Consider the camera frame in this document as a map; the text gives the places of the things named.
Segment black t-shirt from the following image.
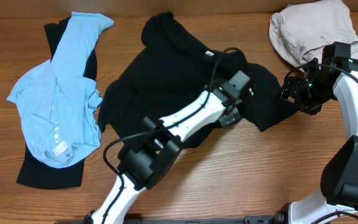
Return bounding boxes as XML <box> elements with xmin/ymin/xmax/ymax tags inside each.
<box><xmin>98</xmin><ymin>12</ymin><xmax>296</xmax><ymax>148</ymax></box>

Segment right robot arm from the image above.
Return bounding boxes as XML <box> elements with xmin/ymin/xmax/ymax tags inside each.
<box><xmin>269</xmin><ymin>42</ymin><xmax>358</xmax><ymax>223</ymax></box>

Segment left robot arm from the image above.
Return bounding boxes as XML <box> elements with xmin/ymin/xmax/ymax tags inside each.
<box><xmin>83</xmin><ymin>71</ymin><xmax>250</xmax><ymax>223</ymax></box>

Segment folded beige trousers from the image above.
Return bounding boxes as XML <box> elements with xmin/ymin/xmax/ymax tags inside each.
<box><xmin>268</xmin><ymin>0</ymin><xmax>358</xmax><ymax>67</ymax></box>

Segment light blue shirt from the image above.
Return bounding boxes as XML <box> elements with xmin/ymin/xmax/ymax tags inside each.
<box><xmin>7</xmin><ymin>12</ymin><xmax>114</xmax><ymax>169</ymax></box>

